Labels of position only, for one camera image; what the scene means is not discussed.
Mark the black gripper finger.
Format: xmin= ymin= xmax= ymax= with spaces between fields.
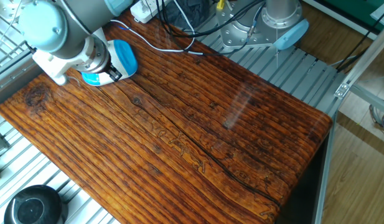
xmin=110 ymin=67 xmax=123 ymax=82

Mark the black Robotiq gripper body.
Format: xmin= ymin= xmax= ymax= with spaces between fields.
xmin=104 ymin=60 xmax=116 ymax=78

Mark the white power strip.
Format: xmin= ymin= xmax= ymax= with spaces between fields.
xmin=130 ymin=0 xmax=171 ymax=24

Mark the wood grain table board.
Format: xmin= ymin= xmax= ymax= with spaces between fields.
xmin=0 ymin=11 xmax=333 ymax=224

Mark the dark grey cloth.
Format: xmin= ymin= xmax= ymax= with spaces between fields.
xmin=165 ymin=0 xmax=212 ymax=22

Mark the silver perforated mounting plate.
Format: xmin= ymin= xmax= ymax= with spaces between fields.
xmin=0 ymin=0 xmax=24 ymax=23

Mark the black round speaker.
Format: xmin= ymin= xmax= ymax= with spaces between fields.
xmin=4 ymin=185 xmax=68 ymax=224

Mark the white lamp power cable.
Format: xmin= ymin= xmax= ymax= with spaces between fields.
xmin=110 ymin=0 xmax=205 ymax=56

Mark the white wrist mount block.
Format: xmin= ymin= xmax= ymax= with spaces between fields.
xmin=32 ymin=46 xmax=96 ymax=86

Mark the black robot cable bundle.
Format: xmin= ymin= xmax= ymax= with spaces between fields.
xmin=146 ymin=0 xmax=267 ymax=57

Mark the aluminium frame bar with bracket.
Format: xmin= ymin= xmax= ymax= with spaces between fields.
xmin=334 ymin=18 xmax=384 ymax=116

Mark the black floor cable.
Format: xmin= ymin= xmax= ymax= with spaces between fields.
xmin=334 ymin=12 xmax=384 ymax=72

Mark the grey cable bundle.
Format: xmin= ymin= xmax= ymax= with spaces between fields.
xmin=368 ymin=104 xmax=384 ymax=139

